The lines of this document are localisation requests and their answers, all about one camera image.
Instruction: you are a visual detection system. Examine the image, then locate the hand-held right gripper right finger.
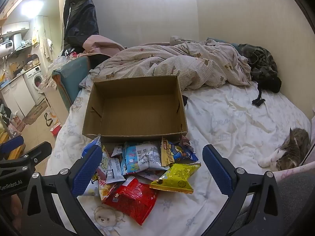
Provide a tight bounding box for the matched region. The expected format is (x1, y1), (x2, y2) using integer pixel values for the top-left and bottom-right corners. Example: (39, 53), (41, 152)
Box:
(202, 144), (284, 236)

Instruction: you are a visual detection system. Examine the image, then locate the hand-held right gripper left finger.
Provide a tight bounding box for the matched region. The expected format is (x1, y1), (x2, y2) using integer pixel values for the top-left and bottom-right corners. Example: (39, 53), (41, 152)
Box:
(22, 146), (104, 236)

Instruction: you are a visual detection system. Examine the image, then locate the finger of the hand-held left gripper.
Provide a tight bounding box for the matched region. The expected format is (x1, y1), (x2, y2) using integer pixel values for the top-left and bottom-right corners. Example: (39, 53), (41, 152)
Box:
(0, 136), (24, 159)
(21, 141), (53, 172)

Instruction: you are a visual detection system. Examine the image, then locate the blue cartoon snack bag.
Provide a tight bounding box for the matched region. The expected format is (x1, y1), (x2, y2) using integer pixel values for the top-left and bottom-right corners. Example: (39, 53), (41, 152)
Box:
(161, 138), (199, 167)

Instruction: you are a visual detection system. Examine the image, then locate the yellow snack bag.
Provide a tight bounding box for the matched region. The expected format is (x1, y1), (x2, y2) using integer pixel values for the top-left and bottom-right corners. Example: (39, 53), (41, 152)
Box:
(149, 163), (202, 194)

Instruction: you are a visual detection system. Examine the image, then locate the large red snack bag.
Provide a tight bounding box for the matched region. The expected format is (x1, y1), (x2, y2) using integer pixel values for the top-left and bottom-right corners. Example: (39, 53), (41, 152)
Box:
(102, 176), (159, 226)

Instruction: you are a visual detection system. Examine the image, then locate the brown cardboard box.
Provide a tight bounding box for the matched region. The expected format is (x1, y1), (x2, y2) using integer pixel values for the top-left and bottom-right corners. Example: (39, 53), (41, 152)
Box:
(82, 75), (189, 144)

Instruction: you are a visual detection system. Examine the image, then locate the white tote bag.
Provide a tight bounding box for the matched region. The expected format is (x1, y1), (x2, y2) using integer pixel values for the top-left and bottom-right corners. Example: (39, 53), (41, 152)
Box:
(44, 111), (61, 128)

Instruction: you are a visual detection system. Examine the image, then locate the brown doormat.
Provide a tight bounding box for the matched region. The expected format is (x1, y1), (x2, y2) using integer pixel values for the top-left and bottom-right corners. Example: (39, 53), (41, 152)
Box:
(23, 100), (48, 126)

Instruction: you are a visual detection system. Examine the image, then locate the white kitchen cabinet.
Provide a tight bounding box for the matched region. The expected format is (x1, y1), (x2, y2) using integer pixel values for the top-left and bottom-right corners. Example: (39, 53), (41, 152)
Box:
(0, 75), (36, 120)

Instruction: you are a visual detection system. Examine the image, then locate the white washing machine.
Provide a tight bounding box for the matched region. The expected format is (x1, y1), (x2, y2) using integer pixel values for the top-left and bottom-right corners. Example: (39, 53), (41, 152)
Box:
(23, 65), (46, 105)

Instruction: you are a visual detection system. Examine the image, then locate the pink bed guard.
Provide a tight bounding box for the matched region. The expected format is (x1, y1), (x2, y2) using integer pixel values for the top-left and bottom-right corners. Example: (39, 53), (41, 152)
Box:
(273, 162), (315, 183)

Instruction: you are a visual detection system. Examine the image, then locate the tabby cat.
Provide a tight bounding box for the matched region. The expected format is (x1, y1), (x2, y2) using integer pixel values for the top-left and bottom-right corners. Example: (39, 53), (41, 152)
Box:
(258, 127), (311, 171)

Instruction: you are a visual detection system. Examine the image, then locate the teal headboard cushion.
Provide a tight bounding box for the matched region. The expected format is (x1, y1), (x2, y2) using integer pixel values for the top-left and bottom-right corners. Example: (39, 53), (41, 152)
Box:
(52, 55), (93, 112)

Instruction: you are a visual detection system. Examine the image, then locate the white water heater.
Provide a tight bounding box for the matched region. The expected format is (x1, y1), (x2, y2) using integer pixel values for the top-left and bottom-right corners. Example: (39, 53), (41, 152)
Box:
(0, 33), (23, 57)

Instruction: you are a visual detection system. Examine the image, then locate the camouflage jacket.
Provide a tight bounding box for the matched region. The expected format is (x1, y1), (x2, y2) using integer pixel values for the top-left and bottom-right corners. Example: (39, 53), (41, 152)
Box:
(237, 43), (282, 93)

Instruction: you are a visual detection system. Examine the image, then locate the beige checkered duvet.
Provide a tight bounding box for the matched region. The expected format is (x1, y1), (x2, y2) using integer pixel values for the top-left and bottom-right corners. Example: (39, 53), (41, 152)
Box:
(79, 36), (253, 92)

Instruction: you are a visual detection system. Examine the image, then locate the tall white cabinet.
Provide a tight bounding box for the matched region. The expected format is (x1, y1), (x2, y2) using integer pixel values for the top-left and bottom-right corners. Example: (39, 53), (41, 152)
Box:
(34, 16), (54, 62)

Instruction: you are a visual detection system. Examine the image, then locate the pink cloth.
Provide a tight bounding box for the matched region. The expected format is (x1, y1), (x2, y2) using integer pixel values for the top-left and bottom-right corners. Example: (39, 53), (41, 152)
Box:
(82, 35), (126, 55)

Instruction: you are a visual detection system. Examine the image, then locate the black plastic cover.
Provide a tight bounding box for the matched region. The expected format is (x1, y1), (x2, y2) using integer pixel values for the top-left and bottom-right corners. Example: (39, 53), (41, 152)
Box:
(61, 0), (99, 56)

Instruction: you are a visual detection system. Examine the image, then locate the black cord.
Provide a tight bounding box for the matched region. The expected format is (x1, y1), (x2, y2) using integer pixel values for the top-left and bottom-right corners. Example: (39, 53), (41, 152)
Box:
(251, 82), (266, 107)

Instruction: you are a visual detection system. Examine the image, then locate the white wall cabinet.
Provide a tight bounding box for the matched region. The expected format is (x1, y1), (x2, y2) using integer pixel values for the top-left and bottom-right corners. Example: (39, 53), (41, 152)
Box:
(1, 21), (30, 36)

